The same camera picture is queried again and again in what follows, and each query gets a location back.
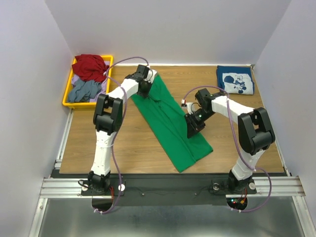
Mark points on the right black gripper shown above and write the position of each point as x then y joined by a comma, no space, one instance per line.
194,124

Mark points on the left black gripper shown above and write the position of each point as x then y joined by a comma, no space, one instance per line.
144,89

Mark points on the green t shirt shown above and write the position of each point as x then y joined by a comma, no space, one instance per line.
167,121

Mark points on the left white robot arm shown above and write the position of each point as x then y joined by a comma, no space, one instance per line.
108,118

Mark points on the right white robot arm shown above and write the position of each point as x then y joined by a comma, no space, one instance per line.
255,132

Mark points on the red t shirt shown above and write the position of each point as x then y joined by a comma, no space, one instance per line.
90,67

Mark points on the grey blue t shirt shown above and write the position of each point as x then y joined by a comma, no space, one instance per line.
83,91

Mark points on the folded blue printed t shirt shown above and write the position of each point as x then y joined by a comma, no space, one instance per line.
235,80

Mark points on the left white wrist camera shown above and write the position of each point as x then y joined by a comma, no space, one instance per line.
151,76

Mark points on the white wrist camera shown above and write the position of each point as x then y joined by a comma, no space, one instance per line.
189,106
151,76

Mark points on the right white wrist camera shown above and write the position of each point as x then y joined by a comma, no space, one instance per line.
189,106

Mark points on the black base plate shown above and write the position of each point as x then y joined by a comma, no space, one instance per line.
166,189

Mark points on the aluminium frame rail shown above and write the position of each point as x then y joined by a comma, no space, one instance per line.
55,187

